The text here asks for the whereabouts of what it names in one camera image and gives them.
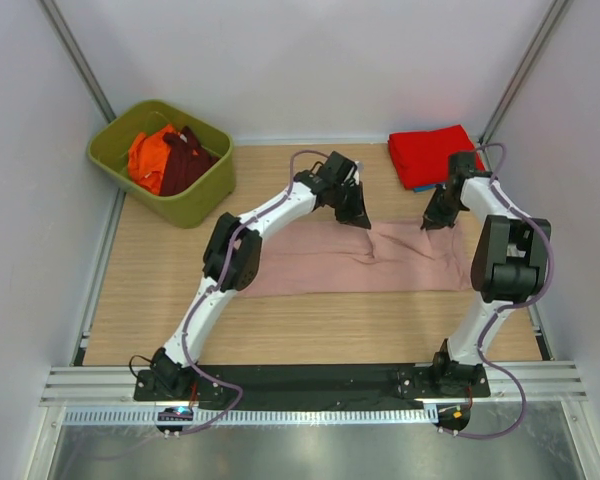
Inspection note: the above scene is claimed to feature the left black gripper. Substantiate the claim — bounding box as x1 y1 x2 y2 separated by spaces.
330 182 372 230

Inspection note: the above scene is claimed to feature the pink t shirt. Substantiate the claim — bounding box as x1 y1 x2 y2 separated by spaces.
239 219 471 298

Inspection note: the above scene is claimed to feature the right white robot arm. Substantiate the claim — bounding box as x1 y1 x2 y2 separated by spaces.
421 151 553 397

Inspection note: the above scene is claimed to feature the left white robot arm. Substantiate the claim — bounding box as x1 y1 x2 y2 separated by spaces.
145 150 371 400

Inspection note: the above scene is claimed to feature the folded blue t shirt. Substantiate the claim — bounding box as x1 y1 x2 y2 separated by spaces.
413 183 438 193

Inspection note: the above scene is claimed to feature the folded red t shirt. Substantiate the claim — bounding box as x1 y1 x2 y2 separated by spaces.
387 125 475 190

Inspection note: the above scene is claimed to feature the maroon t shirt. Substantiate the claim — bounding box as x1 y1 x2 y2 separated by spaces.
159 126 219 197

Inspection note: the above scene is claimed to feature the orange t shirt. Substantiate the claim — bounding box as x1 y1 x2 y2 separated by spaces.
127 124 179 195

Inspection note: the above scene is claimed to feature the green plastic bin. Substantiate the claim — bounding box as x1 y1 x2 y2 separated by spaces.
88 100 236 228

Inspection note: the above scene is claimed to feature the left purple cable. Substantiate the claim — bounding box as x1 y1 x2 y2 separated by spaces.
177 148 331 431

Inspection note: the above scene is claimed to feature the purple cable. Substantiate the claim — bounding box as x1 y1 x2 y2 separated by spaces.
177 148 331 431
449 142 554 441

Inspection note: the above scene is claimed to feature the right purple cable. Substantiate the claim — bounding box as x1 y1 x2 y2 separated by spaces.
449 142 554 441

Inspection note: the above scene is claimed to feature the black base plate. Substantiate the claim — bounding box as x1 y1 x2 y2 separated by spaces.
133 363 491 411

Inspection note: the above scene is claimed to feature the slotted cable duct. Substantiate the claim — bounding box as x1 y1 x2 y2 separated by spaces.
63 406 438 427

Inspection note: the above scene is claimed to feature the right aluminium corner post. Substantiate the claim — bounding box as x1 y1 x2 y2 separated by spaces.
478 0 573 144

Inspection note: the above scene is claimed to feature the aluminium corner post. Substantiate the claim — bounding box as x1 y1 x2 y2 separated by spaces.
478 0 573 144
38 0 117 123

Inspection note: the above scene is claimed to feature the aluminium frame rail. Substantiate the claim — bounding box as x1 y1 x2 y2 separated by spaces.
39 361 588 407

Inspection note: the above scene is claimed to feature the left aluminium corner post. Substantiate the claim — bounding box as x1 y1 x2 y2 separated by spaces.
38 0 117 123

